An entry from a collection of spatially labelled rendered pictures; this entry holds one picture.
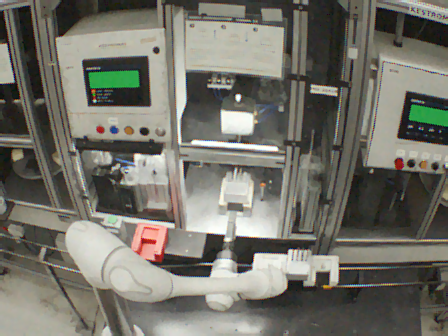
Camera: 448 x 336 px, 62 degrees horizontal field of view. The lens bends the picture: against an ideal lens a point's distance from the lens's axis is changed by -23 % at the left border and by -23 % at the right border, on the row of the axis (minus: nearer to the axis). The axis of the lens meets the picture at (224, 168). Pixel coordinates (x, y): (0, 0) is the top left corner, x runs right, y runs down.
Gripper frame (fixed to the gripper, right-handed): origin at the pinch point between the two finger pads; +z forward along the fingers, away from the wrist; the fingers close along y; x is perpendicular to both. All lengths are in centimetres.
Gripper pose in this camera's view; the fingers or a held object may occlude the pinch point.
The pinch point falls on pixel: (232, 224)
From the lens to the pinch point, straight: 184.5
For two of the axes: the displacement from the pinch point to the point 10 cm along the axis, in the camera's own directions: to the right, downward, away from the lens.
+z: 1.3, -6.7, 7.3
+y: -0.1, -7.4, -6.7
